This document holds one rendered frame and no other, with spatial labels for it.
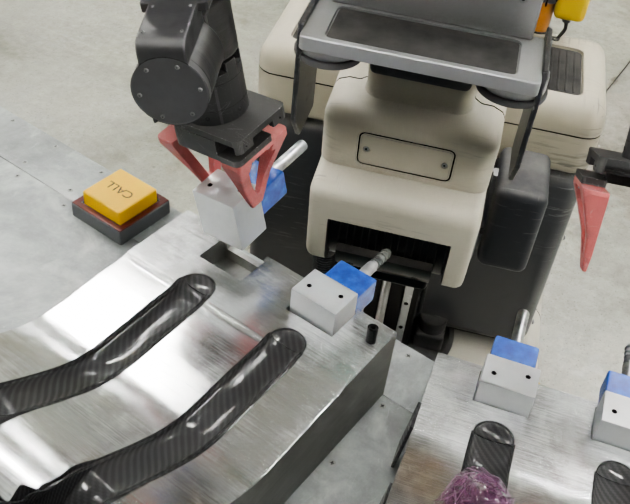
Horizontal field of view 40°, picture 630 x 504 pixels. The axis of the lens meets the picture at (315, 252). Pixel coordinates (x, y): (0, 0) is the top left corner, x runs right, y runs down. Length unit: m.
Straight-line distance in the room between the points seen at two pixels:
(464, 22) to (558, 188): 0.51
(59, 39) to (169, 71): 2.46
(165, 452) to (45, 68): 2.29
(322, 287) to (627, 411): 0.29
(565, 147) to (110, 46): 1.95
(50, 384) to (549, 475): 0.42
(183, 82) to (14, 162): 0.55
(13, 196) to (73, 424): 0.45
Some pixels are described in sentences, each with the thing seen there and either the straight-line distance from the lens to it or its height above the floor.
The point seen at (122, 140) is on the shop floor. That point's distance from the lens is 2.56.
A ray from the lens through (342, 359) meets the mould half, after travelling 0.77.
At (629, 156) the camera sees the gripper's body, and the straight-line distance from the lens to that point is 0.74.
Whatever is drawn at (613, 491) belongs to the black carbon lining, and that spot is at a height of 0.85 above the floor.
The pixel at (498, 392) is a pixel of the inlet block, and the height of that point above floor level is 0.87.
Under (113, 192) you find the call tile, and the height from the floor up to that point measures 0.84.
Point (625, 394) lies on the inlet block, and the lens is 0.85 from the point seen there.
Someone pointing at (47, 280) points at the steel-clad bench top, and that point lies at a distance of 0.98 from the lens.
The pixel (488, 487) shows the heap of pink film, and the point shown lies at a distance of 0.71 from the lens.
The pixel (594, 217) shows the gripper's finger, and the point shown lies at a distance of 0.73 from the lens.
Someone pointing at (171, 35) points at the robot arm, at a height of 1.18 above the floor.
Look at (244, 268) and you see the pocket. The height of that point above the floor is 0.86.
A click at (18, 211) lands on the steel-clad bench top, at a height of 0.80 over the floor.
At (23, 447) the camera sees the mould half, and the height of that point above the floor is 0.93.
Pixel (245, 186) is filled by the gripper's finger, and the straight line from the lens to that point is 0.76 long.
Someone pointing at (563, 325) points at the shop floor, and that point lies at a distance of 2.18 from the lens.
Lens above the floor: 1.47
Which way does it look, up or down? 42 degrees down
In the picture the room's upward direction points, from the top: 7 degrees clockwise
